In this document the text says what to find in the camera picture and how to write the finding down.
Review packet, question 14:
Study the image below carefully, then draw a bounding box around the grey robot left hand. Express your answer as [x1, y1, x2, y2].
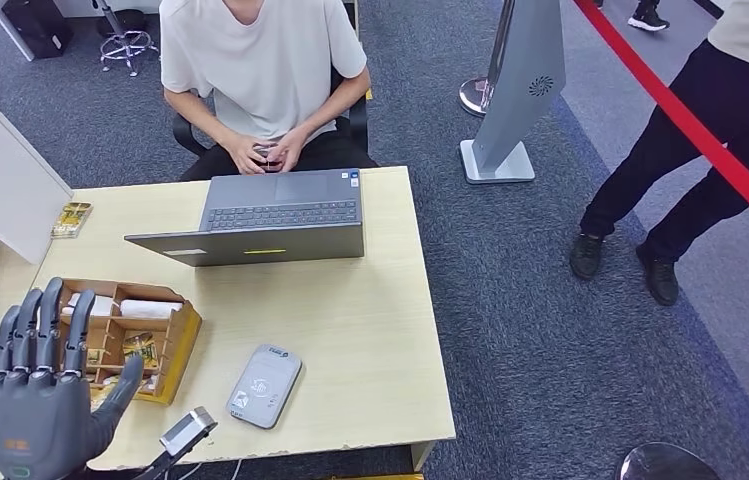
[0, 276, 145, 480]

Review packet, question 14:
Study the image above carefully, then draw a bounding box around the person's right hand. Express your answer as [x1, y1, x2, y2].
[224, 129, 269, 177]

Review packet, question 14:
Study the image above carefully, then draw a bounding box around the person's left hand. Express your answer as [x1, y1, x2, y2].
[267, 125, 312, 175]

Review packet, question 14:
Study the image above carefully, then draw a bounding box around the white ID card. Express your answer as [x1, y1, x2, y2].
[253, 142, 283, 172]

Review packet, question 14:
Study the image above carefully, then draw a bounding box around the cardboard organizer box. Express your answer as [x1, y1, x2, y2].
[55, 278, 204, 407]

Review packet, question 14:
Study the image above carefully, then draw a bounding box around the person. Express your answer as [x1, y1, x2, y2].
[592, 0, 671, 33]
[569, 0, 749, 307]
[159, 0, 373, 181]

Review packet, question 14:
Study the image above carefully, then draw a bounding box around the white card sleeve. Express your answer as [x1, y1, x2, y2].
[61, 293, 116, 317]
[118, 299, 184, 321]

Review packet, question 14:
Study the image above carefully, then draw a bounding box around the yellow key card stack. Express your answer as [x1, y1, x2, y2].
[50, 201, 94, 240]

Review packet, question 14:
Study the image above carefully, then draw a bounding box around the grey card reader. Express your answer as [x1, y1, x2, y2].
[226, 343, 304, 431]

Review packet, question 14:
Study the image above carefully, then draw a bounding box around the grey laptop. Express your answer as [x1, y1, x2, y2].
[124, 168, 366, 268]

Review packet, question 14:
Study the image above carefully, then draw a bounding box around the black office chair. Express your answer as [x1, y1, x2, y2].
[171, 66, 375, 170]

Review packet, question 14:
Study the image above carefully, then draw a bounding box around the chrome stool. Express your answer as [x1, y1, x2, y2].
[92, 0, 161, 78]

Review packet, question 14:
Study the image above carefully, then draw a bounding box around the grey kiosk stand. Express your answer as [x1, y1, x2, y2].
[460, 0, 567, 185]

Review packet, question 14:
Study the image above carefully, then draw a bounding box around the white cabinet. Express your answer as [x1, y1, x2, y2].
[0, 103, 75, 266]

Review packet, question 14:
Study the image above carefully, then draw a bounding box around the black bag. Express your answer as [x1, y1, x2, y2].
[1, 0, 73, 61]

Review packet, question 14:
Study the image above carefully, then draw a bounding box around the white desk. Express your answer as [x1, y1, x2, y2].
[0, 0, 163, 63]

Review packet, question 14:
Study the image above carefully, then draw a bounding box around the red barrier belt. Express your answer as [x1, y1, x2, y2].
[572, 0, 749, 253]

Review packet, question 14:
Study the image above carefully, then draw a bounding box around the black camera bracket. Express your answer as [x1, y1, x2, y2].
[132, 430, 220, 480]

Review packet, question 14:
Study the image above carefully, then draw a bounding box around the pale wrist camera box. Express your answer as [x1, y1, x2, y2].
[159, 406, 218, 458]

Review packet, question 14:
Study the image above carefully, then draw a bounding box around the chrome stanchion post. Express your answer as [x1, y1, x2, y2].
[458, 0, 518, 119]

